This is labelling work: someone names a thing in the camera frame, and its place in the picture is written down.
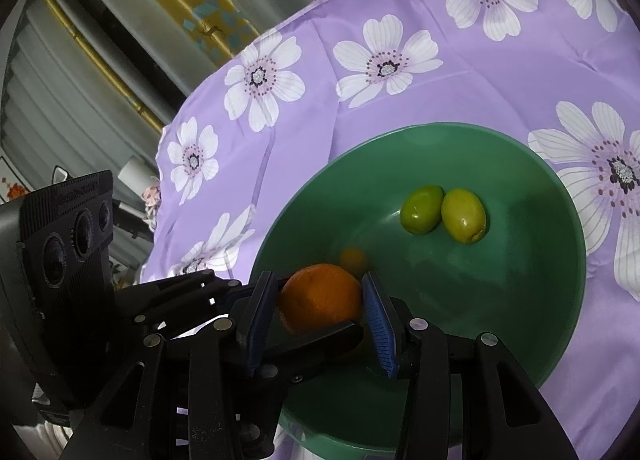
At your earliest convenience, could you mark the yellow-green plum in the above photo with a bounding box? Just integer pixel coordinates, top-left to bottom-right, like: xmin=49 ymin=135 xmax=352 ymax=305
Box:
xmin=441 ymin=188 xmax=487 ymax=244
xmin=399 ymin=184 xmax=445 ymax=235

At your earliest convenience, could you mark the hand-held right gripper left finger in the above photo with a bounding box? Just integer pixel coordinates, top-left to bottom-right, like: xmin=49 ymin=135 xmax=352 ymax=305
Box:
xmin=62 ymin=271 xmax=288 ymax=460

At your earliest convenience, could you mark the green plastic bowl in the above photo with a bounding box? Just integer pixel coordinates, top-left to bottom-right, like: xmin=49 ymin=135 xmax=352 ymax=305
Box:
xmin=254 ymin=122 xmax=587 ymax=453

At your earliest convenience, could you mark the purple floral tablecloth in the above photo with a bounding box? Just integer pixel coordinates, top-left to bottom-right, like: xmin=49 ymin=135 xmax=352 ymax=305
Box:
xmin=140 ymin=0 xmax=640 ymax=460

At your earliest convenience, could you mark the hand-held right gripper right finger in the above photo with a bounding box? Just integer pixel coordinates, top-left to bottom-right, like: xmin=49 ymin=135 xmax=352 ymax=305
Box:
xmin=361 ymin=271 xmax=580 ymax=460

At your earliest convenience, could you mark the small orange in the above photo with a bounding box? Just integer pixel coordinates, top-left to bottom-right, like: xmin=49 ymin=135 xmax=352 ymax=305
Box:
xmin=278 ymin=263 xmax=365 ymax=331

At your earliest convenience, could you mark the small pink cloth pile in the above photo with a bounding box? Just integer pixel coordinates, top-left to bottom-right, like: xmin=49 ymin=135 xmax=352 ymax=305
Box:
xmin=141 ymin=182 xmax=163 ymax=228

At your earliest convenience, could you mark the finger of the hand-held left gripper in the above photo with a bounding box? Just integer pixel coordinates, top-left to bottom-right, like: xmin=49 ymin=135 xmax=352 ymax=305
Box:
xmin=260 ymin=319 xmax=364 ymax=383
xmin=116 ymin=270 xmax=251 ymax=335

